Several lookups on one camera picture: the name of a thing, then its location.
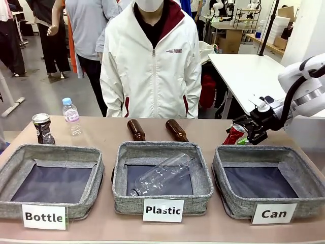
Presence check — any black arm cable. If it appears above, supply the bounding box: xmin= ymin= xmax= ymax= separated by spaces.
xmin=269 ymin=66 xmax=325 ymax=132

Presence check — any bystander in dark clothes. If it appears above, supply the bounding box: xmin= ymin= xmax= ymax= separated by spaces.
xmin=0 ymin=0 xmax=26 ymax=78

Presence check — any crushed red can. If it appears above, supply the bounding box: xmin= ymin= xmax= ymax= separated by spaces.
xmin=222 ymin=124 xmax=246 ymax=145

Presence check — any black stand pole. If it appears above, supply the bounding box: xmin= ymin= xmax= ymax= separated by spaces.
xmin=257 ymin=0 xmax=280 ymax=57

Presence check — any wooden workbench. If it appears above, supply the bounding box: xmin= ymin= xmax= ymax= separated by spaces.
xmin=245 ymin=33 xmax=285 ymax=56

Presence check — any large clear plastic bottle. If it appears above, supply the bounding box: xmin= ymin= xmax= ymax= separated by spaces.
xmin=129 ymin=152 xmax=196 ymax=198

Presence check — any white Bottle label card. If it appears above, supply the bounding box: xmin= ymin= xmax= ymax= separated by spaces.
xmin=21 ymin=203 xmax=69 ymax=231

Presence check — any bystander in black trousers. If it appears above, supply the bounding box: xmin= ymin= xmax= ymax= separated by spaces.
xmin=25 ymin=0 xmax=72 ymax=79

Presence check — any person in white jacket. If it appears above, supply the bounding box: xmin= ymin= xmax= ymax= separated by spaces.
xmin=99 ymin=0 xmax=203 ymax=119

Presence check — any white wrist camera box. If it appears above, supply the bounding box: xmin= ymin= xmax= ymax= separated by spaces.
xmin=248 ymin=94 xmax=283 ymax=110

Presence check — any crushed dark can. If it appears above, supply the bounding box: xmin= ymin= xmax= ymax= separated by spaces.
xmin=31 ymin=113 xmax=56 ymax=145

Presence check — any brown glass bottle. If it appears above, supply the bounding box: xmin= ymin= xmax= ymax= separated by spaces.
xmin=165 ymin=118 xmax=190 ymax=143
xmin=126 ymin=119 xmax=147 ymax=142

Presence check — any white Can label card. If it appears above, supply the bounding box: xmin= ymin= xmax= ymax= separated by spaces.
xmin=250 ymin=203 xmax=298 ymax=225

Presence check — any white desk leg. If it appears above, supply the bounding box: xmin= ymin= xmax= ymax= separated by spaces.
xmin=0 ymin=70 xmax=26 ymax=118

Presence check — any grey basket labelled Can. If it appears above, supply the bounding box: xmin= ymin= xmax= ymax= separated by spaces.
xmin=211 ymin=144 xmax=325 ymax=220

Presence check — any small clear water bottle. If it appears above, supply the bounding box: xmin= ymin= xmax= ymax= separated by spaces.
xmin=61 ymin=97 xmax=83 ymax=137

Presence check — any bystander in grey shirt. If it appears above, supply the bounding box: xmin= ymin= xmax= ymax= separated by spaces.
xmin=64 ymin=0 xmax=123 ymax=117

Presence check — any black wire shelf rack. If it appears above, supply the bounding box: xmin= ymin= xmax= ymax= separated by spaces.
xmin=233 ymin=7 xmax=261 ymax=29

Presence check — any red bag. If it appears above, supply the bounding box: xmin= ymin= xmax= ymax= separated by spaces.
xmin=199 ymin=74 xmax=217 ymax=109

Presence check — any white side table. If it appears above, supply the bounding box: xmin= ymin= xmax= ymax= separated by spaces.
xmin=207 ymin=53 xmax=325 ymax=120

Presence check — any grey basket labelled Plastic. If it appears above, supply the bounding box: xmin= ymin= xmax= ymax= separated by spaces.
xmin=111 ymin=141 xmax=215 ymax=217

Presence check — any grey basket labelled Bottle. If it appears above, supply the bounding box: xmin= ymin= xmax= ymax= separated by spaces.
xmin=0 ymin=144 xmax=105 ymax=220

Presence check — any white face mask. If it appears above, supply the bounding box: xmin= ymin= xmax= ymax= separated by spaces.
xmin=135 ymin=0 xmax=169 ymax=13

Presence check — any brown cardboard box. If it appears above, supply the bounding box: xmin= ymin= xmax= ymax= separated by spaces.
xmin=217 ymin=29 xmax=245 ymax=54

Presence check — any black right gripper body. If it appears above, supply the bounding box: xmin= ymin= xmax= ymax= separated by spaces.
xmin=249 ymin=107 xmax=283 ymax=132

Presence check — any white Plastic label card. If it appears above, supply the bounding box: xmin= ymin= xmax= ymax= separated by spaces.
xmin=142 ymin=198 xmax=185 ymax=224

